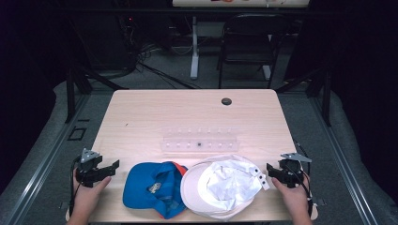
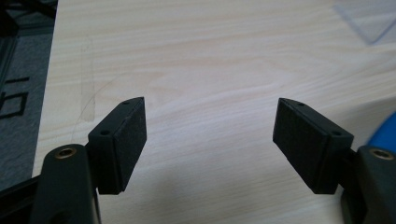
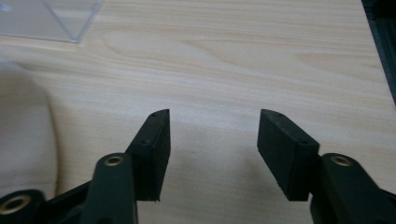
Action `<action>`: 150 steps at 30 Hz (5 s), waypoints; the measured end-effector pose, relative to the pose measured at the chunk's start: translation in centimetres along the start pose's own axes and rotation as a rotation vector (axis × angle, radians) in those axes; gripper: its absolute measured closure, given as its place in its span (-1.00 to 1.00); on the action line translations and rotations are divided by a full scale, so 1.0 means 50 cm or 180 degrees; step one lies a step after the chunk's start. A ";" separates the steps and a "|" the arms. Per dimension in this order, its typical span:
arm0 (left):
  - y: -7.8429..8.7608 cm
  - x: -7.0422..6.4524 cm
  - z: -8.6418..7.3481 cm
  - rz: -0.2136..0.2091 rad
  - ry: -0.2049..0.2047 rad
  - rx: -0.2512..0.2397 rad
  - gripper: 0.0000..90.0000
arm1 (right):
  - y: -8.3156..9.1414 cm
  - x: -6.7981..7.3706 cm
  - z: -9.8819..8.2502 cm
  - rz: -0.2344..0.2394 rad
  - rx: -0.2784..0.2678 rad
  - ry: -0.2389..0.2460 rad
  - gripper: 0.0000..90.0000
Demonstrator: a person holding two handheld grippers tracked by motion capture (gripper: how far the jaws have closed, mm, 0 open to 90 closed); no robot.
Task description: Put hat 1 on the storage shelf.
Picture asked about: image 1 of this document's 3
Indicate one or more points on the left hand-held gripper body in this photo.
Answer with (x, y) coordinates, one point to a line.
(89, 168)

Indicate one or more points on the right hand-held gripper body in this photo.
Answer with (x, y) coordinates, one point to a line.
(292, 173)

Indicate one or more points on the blue baseball cap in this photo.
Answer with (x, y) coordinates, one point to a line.
(150, 187)

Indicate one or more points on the white baseball cap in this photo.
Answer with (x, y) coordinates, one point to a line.
(219, 187)

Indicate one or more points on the clear acrylic rack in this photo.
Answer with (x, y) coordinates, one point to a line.
(200, 144)

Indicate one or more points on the person's right hand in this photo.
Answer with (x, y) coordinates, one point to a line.
(292, 198)

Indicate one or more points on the person's left hand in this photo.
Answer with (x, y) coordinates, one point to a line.
(87, 197)

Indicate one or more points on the black metal stand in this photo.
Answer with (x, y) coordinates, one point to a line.
(326, 100)
(70, 93)

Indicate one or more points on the dark round table grommet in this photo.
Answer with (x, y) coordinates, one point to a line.
(226, 101)

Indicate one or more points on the white desk leg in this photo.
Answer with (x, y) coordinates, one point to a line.
(267, 72)
(194, 56)

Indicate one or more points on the dark computer equipment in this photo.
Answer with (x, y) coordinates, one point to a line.
(106, 40)

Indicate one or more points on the black folding chair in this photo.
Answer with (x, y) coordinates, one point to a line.
(250, 37)

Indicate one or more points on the metal floor rail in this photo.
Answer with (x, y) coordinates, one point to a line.
(344, 165)
(47, 159)

